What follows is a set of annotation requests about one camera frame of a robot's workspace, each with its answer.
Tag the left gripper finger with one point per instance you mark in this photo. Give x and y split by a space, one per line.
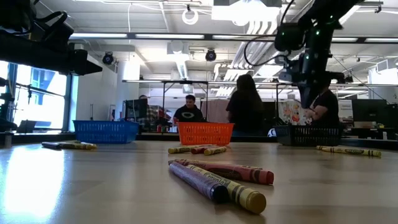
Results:
88 68
74 59

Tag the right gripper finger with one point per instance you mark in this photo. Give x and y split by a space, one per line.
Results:
303 93
312 91

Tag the purple crayon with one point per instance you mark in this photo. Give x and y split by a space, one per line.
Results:
51 145
199 182

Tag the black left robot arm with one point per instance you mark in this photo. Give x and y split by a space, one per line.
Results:
12 15

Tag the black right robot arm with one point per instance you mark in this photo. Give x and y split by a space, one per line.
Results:
326 12

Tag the person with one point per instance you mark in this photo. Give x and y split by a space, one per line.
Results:
152 113
325 105
245 102
188 113

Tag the round black ceiling fixture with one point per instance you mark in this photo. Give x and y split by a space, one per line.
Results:
108 58
211 55

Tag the floral cloth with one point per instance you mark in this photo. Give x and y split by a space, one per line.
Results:
292 113

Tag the white sign board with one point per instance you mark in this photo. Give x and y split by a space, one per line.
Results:
345 109

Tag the black tripod stand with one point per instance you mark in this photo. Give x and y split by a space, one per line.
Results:
29 93

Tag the black plastic basket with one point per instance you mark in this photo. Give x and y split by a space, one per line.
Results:
308 135

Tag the white column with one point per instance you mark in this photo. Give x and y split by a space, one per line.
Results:
127 90

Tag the black and white ball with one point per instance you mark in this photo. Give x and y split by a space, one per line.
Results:
271 133

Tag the large window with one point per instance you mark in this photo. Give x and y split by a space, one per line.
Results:
46 109

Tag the black stand equipment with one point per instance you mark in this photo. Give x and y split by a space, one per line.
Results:
6 105

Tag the black wide monitor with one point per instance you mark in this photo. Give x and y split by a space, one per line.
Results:
368 110

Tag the black computer monitor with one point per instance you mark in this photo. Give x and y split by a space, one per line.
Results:
136 109

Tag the blue plastic basket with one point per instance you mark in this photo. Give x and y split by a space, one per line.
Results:
105 132

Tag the small black box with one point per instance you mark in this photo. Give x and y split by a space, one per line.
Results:
26 126

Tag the beige curtain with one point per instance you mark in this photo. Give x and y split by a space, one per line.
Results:
216 110

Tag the orange plastic basket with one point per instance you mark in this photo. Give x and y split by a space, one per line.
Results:
205 133

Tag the black overhead light bar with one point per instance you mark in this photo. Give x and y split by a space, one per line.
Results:
208 36

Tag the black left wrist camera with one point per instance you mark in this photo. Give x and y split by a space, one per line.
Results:
53 35

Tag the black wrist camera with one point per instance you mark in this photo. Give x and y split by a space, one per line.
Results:
53 35
289 37

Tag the black metal workstation frame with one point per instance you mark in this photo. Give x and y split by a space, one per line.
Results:
185 82
277 105

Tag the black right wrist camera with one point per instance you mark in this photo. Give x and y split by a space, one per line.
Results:
289 37

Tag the white wall unit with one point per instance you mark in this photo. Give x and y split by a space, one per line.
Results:
382 84

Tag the grey table post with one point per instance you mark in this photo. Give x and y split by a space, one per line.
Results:
7 140

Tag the white ceiling duct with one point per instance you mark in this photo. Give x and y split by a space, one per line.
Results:
178 53

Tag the black aluminium table frame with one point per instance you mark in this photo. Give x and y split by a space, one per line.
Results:
155 137

